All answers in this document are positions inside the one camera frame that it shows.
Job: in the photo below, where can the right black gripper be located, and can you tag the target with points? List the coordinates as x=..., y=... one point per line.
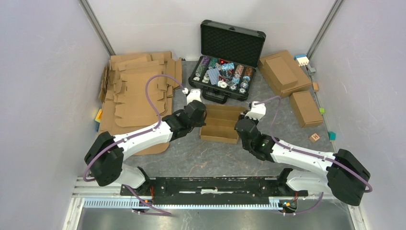
x=254, y=120

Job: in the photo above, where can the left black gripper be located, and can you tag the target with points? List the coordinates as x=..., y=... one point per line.
x=201, y=122

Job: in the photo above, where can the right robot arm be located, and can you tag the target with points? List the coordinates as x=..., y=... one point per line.
x=340, y=174

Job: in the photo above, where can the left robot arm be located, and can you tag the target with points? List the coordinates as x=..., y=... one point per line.
x=105, y=159

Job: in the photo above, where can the small folded cardboard box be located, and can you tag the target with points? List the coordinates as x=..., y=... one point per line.
x=305, y=109

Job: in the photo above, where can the large folded cardboard box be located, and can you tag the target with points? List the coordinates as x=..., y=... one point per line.
x=303, y=84

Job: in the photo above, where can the black poker chip case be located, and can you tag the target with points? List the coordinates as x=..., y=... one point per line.
x=227, y=65

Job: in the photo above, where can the wooden letter H cube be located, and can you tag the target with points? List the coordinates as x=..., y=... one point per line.
x=314, y=138

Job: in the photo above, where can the stack of flat cardboard blanks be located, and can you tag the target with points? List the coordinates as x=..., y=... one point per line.
x=129, y=82

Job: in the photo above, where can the green cube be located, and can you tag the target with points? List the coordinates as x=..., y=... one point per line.
x=322, y=111

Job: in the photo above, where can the small wooden cube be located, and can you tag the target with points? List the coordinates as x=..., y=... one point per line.
x=315, y=87

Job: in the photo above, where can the teal cube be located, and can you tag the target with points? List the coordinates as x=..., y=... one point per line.
x=331, y=135

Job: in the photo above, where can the grey toy block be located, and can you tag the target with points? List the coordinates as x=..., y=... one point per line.
x=311, y=71

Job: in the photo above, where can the blue white toy block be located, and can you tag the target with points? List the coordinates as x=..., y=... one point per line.
x=302, y=60

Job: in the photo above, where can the orange yellow block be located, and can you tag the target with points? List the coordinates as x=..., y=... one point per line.
x=98, y=119

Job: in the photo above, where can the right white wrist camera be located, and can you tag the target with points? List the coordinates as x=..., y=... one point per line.
x=257, y=111

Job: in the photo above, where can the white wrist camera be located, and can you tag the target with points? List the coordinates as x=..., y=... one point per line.
x=257, y=111
x=192, y=95

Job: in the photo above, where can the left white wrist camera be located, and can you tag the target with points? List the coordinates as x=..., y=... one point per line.
x=192, y=95

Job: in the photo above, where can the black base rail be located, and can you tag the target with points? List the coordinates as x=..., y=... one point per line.
x=251, y=190

